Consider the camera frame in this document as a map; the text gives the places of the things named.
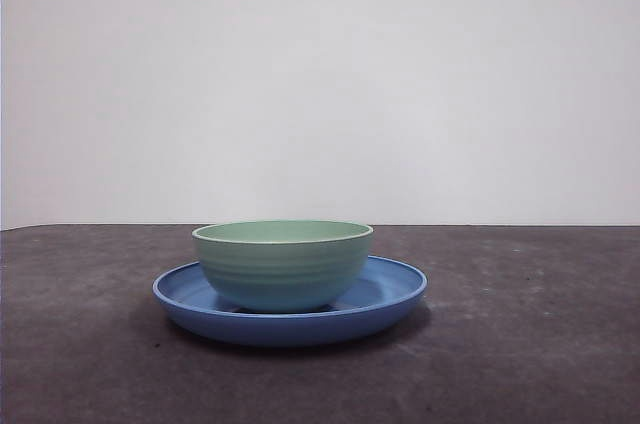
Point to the green ribbed bowl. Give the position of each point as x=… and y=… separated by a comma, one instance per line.
x=282, y=269

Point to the blue round plate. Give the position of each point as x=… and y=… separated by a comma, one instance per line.
x=290, y=329

